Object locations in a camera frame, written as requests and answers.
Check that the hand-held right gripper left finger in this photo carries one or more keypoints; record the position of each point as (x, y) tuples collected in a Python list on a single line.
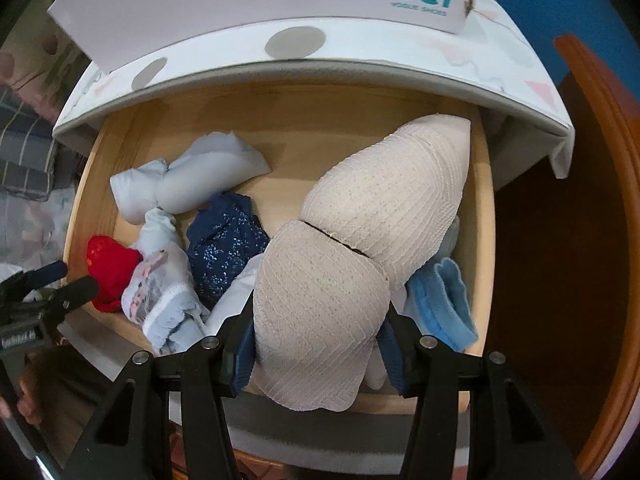
[(242, 357)]

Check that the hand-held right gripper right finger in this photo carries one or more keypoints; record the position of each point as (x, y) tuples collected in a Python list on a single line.
[(395, 362)]

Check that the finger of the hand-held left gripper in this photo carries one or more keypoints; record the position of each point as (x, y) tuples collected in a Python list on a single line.
[(75, 290), (50, 270)]

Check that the red lace underwear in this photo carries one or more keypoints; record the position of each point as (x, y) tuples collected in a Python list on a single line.
[(107, 270)]

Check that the blue-grey fluffy sock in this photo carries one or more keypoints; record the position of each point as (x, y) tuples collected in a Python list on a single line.
[(440, 300)]

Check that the grey patterned sock pair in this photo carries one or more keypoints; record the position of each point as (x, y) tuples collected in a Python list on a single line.
[(160, 285)]

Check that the beige bra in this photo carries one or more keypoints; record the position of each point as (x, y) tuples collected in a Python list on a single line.
[(320, 300)]

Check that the navy blue speckled underwear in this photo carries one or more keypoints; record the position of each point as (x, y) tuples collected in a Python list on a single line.
[(220, 250)]

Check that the light grey socks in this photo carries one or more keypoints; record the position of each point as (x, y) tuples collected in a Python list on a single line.
[(210, 170)]

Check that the wooden drawer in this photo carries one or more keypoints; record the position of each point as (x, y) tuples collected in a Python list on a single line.
[(300, 125)]

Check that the white shoe box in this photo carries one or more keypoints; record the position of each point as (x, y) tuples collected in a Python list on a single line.
[(225, 0)]

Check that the person's left hand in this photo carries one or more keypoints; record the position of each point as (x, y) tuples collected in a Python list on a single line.
[(27, 402)]

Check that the crumpled white cloth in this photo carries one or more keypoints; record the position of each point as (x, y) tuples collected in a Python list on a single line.
[(35, 220)]

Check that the grey plaid cloth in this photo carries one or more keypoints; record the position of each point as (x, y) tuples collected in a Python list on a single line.
[(25, 160)]

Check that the pink dotted cloth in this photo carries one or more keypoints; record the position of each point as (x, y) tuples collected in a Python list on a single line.
[(45, 50)]

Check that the orange wooden board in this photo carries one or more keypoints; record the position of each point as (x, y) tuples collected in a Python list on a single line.
[(610, 210)]

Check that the blue foam mat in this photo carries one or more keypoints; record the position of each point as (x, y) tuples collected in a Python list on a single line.
[(550, 0)]

